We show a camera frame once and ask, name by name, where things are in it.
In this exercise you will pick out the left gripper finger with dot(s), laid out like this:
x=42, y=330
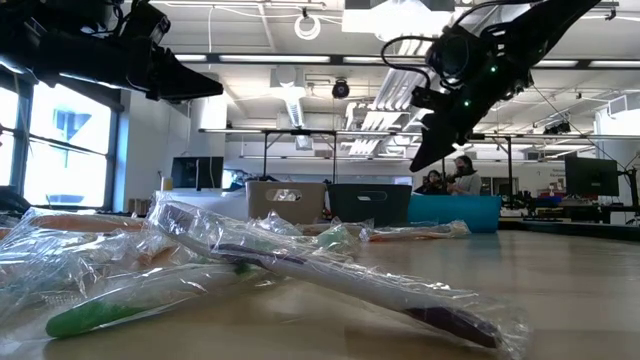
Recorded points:
x=180, y=82

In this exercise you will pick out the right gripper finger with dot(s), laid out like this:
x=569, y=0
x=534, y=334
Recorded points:
x=432, y=147

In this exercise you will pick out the purple toothbrush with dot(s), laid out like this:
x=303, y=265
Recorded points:
x=350, y=280

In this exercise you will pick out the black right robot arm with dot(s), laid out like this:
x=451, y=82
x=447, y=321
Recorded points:
x=550, y=25

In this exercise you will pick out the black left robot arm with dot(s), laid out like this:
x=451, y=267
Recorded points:
x=60, y=45

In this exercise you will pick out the pile of packaged toothbrushes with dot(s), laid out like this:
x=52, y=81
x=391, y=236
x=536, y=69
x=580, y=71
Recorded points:
x=575, y=229

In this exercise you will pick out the person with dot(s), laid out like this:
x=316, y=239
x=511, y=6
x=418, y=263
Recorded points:
x=432, y=184
x=467, y=179

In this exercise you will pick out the teal plastic bin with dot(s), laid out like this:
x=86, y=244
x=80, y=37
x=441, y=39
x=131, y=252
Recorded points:
x=460, y=215

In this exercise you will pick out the black monitor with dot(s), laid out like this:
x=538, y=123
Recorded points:
x=197, y=172
x=591, y=176

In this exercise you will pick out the dark grey plastic bin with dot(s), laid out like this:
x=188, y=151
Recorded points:
x=350, y=207

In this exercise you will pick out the large window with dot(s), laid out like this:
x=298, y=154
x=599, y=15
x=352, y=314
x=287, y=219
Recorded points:
x=65, y=150

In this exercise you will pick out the white plastic bin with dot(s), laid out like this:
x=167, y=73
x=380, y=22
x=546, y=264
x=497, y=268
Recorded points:
x=210, y=205

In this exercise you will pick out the brown cardboard box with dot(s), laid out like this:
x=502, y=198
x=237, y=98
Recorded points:
x=139, y=206

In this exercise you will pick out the light grey plastic bin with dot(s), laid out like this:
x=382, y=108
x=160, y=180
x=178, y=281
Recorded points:
x=310, y=205

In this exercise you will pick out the black metal rig frame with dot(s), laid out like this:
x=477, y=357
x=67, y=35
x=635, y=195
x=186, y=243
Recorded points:
x=300, y=132

